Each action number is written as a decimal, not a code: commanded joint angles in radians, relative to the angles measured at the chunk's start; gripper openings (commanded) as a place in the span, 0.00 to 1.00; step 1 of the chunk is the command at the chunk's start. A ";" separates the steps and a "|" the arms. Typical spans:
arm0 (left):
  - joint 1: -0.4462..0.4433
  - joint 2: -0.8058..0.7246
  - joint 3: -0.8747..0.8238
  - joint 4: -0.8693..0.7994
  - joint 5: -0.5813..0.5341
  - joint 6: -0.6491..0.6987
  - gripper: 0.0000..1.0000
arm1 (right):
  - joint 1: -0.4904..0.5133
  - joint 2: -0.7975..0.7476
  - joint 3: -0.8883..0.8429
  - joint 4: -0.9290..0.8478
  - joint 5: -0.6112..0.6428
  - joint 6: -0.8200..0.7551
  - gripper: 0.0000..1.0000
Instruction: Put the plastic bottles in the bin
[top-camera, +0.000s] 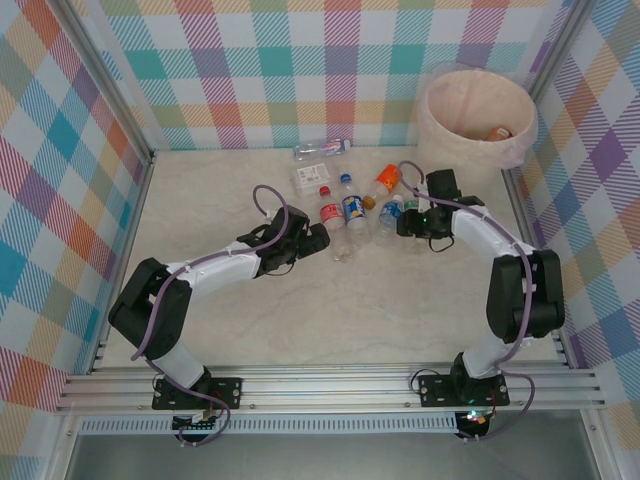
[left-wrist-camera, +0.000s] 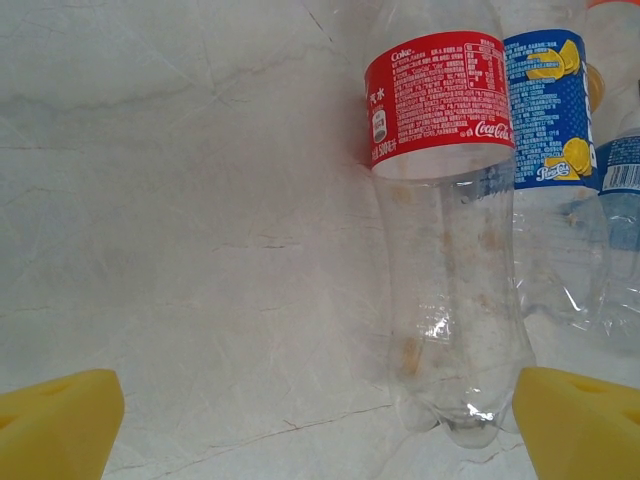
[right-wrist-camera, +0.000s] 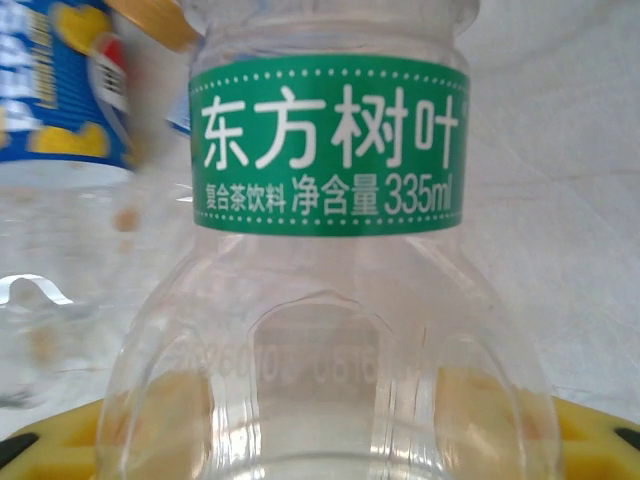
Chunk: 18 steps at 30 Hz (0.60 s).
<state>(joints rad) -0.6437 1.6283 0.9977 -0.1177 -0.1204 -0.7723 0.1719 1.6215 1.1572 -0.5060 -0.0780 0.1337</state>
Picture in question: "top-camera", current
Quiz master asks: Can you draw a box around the clear plastic bin liner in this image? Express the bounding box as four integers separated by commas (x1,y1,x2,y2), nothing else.
417,59,542,172

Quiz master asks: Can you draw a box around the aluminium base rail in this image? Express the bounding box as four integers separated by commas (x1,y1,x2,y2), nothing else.
54,363,609,415

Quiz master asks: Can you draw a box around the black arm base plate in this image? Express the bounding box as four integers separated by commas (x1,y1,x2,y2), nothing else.
416,372,512,409
151,375,245,412

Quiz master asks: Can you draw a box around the aluminium frame post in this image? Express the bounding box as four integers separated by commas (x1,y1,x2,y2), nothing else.
49,0,156,169
519,0,601,101

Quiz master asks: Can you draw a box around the blue cap yellow blue label bottle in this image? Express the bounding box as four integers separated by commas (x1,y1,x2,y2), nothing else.
338,172,374,244

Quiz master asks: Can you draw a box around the white cap blue label bottle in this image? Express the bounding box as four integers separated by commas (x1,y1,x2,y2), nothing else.
374,194,406,246

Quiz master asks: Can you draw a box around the small circuit board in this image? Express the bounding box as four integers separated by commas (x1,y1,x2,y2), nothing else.
172,409,224,435
457,408,494,432

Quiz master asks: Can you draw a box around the green label clear bottle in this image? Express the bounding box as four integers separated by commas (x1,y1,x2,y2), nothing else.
403,197,432,256

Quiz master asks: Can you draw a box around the clear bottle blue red label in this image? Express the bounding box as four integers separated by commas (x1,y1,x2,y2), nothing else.
293,138,352,162

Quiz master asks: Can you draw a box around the orange bottle brown cap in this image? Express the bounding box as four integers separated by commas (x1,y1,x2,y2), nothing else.
362,163,404,209

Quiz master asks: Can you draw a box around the clear bottle white label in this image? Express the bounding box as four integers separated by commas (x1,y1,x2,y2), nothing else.
291,163,334,196

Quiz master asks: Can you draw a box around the white slotted cable duct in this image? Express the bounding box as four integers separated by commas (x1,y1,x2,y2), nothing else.
78,412,460,436

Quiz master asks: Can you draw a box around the beige round bin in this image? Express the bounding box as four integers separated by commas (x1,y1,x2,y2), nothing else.
413,68,539,214

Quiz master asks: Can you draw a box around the purple cable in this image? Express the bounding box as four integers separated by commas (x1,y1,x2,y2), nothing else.
130,183,290,447
397,159,537,444

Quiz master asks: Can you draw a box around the aluminium side rail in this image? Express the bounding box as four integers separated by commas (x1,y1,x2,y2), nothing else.
501,169,574,370
87,149,157,376

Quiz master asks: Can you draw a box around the red cap red label bottle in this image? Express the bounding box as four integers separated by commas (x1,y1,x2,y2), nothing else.
318,184,361,262

